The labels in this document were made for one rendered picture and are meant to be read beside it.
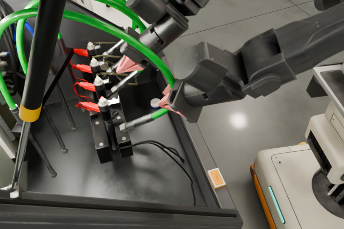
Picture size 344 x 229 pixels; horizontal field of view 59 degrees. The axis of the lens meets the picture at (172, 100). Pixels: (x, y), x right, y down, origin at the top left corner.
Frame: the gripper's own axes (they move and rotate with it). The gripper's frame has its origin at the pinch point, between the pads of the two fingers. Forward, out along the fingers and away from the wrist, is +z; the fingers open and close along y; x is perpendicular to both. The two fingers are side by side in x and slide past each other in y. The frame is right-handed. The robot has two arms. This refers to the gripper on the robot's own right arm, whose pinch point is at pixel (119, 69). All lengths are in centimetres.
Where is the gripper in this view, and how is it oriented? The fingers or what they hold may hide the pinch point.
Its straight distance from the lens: 73.4
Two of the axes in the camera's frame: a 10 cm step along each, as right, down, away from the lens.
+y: -7.0, -4.5, -5.5
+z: -7.1, 4.8, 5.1
